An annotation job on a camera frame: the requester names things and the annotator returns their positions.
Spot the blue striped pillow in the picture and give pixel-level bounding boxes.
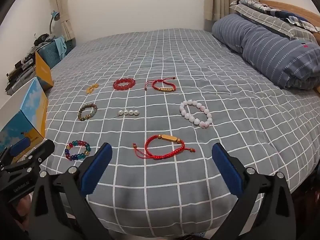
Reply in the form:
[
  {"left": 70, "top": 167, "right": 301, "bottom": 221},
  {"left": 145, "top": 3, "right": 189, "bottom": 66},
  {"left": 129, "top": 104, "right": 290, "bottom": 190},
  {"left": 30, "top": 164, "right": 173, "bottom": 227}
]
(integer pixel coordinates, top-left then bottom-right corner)
[{"left": 212, "top": 14, "right": 320, "bottom": 90}]

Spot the yellow bead bracelet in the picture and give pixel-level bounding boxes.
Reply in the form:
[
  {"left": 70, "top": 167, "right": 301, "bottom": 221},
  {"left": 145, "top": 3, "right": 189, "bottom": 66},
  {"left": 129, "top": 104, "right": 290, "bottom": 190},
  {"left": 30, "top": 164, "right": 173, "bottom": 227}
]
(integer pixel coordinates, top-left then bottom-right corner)
[{"left": 86, "top": 83, "right": 100, "bottom": 94}]

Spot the light blue cloth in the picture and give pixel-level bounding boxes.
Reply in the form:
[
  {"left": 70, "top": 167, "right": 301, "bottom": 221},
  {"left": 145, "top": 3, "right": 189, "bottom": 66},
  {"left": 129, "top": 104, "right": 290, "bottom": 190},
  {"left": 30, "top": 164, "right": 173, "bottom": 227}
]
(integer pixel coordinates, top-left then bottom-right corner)
[{"left": 54, "top": 36, "right": 67, "bottom": 58}]

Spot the person's left hand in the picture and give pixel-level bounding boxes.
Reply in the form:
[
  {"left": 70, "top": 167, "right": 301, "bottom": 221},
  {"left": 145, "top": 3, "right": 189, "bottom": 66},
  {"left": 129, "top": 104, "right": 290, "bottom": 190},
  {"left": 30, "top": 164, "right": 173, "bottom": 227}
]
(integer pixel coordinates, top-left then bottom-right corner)
[{"left": 15, "top": 195, "right": 32, "bottom": 220}]

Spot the teal suitcase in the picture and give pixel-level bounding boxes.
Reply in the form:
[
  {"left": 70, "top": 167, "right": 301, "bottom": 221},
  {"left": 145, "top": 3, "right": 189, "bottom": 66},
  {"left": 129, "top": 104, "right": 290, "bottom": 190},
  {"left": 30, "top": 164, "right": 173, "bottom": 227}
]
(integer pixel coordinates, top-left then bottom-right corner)
[{"left": 37, "top": 39, "right": 75, "bottom": 69}]

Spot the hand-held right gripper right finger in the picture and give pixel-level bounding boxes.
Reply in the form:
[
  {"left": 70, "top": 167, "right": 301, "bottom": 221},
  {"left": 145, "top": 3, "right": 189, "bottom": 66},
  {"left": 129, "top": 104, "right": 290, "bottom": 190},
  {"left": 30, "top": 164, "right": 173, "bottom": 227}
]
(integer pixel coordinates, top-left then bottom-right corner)
[{"left": 211, "top": 142, "right": 294, "bottom": 240}]

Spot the red cord bracelet gold bar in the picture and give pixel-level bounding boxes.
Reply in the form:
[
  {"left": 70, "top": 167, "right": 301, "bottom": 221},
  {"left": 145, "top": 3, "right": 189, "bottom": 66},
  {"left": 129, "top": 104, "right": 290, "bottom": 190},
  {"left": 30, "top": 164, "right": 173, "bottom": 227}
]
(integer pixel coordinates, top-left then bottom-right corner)
[{"left": 145, "top": 78, "right": 177, "bottom": 92}]

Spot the white pearl bead string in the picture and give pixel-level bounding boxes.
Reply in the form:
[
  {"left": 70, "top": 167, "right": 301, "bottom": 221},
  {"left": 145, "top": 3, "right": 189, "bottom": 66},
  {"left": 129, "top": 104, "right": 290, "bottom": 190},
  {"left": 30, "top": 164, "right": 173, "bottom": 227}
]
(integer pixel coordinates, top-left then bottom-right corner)
[{"left": 115, "top": 109, "right": 140, "bottom": 117}]

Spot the grey checked pillow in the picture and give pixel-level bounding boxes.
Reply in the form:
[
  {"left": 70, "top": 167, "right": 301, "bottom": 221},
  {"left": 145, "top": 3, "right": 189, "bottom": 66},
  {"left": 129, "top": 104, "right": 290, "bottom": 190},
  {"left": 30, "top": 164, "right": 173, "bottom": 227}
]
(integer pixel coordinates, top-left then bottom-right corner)
[{"left": 230, "top": 2, "right": 318, "bottom": 43}]

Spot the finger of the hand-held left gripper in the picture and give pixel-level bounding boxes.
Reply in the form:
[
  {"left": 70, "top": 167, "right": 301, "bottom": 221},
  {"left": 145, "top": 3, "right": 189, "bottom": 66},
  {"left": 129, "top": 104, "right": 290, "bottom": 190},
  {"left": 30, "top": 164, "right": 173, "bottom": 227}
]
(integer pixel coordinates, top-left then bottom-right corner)
[
  {"left": 0, "top": 140, "right": 32, "bottom": 168},
  {"left": 1, "top": 139, "right": 55, "bottom": 175}
]

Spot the red bead bracelet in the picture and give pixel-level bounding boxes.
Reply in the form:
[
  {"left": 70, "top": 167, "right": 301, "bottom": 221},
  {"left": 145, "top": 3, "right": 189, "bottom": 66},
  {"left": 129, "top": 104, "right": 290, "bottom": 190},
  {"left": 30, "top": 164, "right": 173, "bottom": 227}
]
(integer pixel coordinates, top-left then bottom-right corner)
[{"left": 113, "top": 78, "right": 136, "bottom": 90}]

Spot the wooden headboard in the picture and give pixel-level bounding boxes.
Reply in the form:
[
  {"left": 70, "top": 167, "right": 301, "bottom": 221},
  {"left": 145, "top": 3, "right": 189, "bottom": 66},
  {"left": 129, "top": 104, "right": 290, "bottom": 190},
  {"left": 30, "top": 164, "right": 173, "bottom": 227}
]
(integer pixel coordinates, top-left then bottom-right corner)
[{"left": 260, "top": 0, "right": 320, "bottom": 45}]

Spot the multicolour glass bead bracelet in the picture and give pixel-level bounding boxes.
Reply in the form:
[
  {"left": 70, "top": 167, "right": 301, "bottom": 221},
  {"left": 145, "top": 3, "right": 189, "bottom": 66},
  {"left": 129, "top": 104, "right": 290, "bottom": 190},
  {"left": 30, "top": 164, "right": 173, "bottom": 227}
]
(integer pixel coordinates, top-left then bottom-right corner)
[{"left": 65, "top": 140, "right": 91, "bottom": 161}]

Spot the pile of dark desk items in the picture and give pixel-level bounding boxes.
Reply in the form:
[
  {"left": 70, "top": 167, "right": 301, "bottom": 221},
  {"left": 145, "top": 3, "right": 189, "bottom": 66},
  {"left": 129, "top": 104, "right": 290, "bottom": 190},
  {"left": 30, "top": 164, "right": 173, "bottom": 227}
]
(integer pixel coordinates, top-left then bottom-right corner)
[{"left": 5, "top": 52, "right": 38, "bottom": 96}]

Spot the brown green bead bracelet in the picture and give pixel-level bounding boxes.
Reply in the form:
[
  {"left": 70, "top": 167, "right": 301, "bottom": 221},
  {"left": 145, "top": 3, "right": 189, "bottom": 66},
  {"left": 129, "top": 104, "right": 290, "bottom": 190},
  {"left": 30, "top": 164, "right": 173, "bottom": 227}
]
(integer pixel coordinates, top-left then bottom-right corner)
[{"left": 78, "top": 103, "right": 98, "bottom": 121}]

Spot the orange cardboard box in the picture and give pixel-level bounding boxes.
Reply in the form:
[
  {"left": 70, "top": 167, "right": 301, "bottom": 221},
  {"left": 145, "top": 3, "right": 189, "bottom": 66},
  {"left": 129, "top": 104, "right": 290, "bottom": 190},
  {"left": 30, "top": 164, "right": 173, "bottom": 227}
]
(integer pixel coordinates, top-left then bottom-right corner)
[{"left": 35, "top": 51, "right": 54, "bottom": 92}]

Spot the blue desk lamp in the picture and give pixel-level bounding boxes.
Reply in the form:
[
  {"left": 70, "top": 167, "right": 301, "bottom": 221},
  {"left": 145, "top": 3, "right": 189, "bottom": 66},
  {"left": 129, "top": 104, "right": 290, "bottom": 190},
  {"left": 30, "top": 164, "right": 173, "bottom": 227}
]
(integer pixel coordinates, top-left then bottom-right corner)
[{"left": 49, "top": 10, "right": 61, "bottom": 34}]

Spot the navy white patchwork pillow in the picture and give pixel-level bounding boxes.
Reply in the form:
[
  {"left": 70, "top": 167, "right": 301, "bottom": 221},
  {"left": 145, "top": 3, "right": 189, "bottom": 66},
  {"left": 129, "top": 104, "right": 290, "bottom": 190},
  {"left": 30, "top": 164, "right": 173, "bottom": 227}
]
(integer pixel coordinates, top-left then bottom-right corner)
[{"left": 230, "top": 0, "right": 320, "bottom": 33}]

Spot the black bag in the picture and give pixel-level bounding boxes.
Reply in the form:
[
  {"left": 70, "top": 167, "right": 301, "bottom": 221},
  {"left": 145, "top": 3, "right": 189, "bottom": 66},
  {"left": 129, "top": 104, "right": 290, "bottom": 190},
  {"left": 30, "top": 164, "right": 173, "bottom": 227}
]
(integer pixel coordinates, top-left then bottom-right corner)
[{"left": 34, "top": 33, "right": 50, "bottom": 46}]

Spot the pink white bead bracelet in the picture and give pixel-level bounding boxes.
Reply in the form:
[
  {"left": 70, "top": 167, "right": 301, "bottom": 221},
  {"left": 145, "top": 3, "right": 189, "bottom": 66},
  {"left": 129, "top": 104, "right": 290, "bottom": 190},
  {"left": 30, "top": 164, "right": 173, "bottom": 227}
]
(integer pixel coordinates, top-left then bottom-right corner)
[{"left": 179, "top": 100, "right": 213, "bottom": 129}]

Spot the grey checked bed sheet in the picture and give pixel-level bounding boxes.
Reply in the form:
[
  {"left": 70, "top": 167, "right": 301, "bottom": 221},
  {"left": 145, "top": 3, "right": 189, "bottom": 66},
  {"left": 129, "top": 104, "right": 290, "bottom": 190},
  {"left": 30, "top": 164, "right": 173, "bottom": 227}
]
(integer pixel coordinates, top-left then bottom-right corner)
[{"left": 37, "top": 29, "right": 320, "bottom": 239}]

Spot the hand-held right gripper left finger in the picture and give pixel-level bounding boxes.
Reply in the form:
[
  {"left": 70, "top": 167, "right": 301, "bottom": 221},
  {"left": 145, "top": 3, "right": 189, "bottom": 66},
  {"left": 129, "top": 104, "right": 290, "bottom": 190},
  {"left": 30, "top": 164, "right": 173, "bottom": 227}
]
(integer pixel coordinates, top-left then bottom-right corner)
[{"left": 27, "top": 142, "right": 113, "bottom": 240}]

